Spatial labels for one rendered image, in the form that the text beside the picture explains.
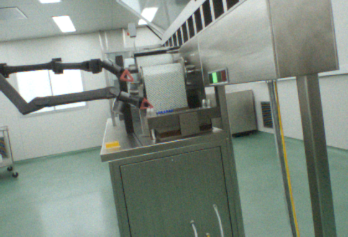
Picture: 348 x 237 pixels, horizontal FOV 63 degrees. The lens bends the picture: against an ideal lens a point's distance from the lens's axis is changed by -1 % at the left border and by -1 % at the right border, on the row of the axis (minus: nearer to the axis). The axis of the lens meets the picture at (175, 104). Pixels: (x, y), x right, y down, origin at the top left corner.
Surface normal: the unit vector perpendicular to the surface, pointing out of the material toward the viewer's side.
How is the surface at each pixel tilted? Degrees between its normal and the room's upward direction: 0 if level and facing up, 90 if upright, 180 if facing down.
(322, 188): 90
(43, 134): 90
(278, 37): 90
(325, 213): 90
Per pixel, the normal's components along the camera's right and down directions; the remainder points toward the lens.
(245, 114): 0.22, 0.02
